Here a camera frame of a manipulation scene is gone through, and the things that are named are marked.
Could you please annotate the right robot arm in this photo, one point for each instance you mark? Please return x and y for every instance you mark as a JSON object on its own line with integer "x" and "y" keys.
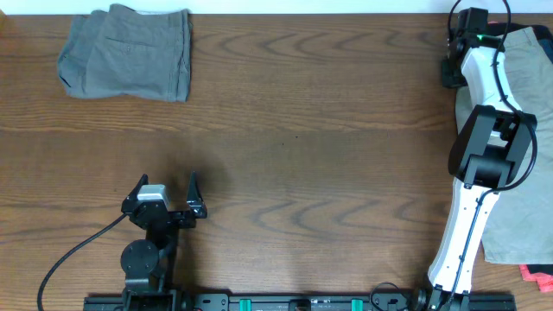
{"x": 495, "y": 151}

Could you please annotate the folded grey shorts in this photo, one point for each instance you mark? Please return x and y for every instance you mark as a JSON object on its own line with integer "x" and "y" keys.
{"x": 124, "y": 52}

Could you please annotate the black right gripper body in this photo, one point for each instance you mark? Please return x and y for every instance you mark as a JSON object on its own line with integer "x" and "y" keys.
{"x": 451, "y": 74}

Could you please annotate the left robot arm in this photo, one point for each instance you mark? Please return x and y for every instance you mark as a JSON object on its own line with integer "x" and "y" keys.
{"x": 149, "y": 263}

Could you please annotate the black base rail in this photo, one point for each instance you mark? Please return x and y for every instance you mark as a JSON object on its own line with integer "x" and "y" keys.
{"x": 222, "y": 302}

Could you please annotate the black garment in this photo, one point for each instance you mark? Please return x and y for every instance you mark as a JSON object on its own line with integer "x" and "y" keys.
{"x": 498, "y": 28}

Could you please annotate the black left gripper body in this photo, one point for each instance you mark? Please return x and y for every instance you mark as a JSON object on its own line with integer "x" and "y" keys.
{"x": 182, "y": 221}

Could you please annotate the red cloth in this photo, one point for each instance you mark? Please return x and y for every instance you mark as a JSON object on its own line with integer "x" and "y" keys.
{"x": 541, "y": 274}

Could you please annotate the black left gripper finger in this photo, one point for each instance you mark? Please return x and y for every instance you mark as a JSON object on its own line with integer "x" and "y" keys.
{"x": 194, "y": 198}
{"x": 132, "y": 196}

